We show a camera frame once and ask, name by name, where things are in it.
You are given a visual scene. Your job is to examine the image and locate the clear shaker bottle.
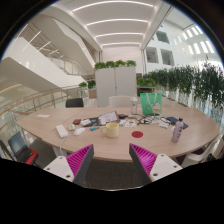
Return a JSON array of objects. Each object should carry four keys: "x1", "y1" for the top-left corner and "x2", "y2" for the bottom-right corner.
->
[{"x1": 129, "y1": 95, "x2": 139, "y2": 115}]

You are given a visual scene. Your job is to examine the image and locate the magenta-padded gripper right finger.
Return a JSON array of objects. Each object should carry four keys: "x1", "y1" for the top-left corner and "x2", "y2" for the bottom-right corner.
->
[{"x1": 128, "y1": 143, "x2": 184, "y2": 183}]

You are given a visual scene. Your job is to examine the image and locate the small white box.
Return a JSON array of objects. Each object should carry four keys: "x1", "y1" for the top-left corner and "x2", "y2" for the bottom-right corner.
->
[{"x1": 158, "y1": 121, "x2": 170, "y2": 130}]

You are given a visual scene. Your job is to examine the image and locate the dark blue pouch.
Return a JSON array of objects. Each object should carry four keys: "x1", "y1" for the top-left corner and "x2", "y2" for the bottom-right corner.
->
[{"x1": 165, "y1": 116, "x2": 190, "y2": 130}]

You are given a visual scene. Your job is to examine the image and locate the white cabinet with plants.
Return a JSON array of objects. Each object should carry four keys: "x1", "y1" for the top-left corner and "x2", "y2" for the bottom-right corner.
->
[{"x1": 93, "y1": 59, "x2": 138, "y2": 108}]

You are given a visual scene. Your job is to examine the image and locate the planter with green plant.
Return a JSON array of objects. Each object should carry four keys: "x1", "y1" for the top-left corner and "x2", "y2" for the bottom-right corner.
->
[{"x1": 78, "y1": 79, "x2": 98, "y2": 100}]

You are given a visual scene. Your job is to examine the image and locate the white computer mouse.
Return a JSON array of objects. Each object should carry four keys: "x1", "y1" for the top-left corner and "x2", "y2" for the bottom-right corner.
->
[{"x1": 73, "y1": 127, "x2": 87, "y2": 137}]

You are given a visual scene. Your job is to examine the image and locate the tangle of black cables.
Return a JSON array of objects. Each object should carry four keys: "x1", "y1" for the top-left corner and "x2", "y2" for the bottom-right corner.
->
[{"x1": 136, "y1": 114, "x2": 171, "y2": 126}]

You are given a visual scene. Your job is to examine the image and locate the flat round red coaster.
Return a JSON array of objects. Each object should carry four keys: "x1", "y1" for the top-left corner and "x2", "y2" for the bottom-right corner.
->
[{"x1": 131, "y1": 130, "x2": 144, "y2": 139}]

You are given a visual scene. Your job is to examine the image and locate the pale yellow mug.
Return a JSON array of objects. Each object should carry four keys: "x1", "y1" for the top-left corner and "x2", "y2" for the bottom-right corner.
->
[{"x1": 100, "y1": 122, "x2": 120, "y2": 139}]

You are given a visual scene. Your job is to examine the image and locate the colourful sticker sheet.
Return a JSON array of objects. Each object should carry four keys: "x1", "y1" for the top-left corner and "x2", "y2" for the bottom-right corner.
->
[{"x1": 118, "y1": 119, "x2": 138, "y2": 128}]

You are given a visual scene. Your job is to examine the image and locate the pink drink bottle black cap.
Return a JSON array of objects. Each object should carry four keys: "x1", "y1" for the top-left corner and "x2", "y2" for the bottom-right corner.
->
[{"x1": 171, "y1": 117, "x2": 185, "y2": 144}]

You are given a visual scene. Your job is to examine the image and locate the ceiling light strips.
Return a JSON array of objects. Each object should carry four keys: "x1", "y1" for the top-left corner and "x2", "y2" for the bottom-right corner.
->
[{"x1": 71, "y1": 0, "x2": 155, "y2": 48}]

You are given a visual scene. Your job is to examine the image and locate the row of green plants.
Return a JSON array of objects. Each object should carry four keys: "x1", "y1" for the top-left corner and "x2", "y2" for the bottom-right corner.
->
[{"x1": 136, "y1": 56, "x2": 224, "y2": 111}]

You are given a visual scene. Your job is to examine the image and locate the black chair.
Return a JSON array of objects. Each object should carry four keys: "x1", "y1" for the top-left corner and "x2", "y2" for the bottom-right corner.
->
[{"x1": 65, "y1": 97, "x2": 85, "y2": 109}]

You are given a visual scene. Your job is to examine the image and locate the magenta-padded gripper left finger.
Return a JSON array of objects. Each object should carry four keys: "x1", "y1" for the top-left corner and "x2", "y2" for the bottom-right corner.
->
[{"x1": 43, "y1": 143, "x2": 95, "y2": 187}]

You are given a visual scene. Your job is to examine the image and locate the glass railing with wooden rail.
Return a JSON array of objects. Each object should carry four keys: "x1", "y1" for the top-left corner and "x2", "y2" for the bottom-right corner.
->
[{"x1": 0, "y1": 85, "x2": 83, "y2": 116}]

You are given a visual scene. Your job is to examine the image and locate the green tote bag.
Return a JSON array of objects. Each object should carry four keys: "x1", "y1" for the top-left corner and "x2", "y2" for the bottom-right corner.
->
[{"x1": 139, "y1": 92, "x2": 163, "y2": 116}]

